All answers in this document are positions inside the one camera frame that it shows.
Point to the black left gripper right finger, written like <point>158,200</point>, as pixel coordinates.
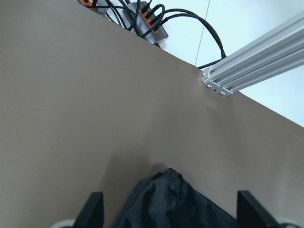
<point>252,214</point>

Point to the black printed t-shirt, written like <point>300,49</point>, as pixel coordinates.
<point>166,200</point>

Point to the aluminium frame post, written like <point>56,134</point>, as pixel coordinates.
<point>276,52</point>

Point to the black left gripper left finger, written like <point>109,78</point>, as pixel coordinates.
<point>92,213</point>

